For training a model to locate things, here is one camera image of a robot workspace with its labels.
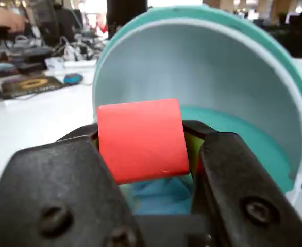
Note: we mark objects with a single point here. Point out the black monitor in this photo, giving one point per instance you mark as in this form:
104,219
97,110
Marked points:
55,23

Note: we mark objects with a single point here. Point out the person bare forearm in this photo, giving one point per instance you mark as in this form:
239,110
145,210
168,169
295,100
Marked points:
1,18

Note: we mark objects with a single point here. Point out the red lego block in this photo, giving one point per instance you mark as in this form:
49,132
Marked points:
143,139

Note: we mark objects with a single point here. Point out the teal whale-shaped trash bin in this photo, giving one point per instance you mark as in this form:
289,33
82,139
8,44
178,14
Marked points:
205,64

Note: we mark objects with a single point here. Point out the small white box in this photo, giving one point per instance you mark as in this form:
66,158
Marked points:
54,63

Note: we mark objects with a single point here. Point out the blue crumpled cloth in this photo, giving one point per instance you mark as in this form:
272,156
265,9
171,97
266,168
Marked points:
161,198

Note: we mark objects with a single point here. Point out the blue computer mouse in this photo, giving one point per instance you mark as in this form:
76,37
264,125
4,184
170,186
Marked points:
73,78

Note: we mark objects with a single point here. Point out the black cylindrical post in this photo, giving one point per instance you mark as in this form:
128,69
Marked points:
126,18

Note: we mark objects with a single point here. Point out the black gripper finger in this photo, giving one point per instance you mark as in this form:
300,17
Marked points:
50,185
243,195

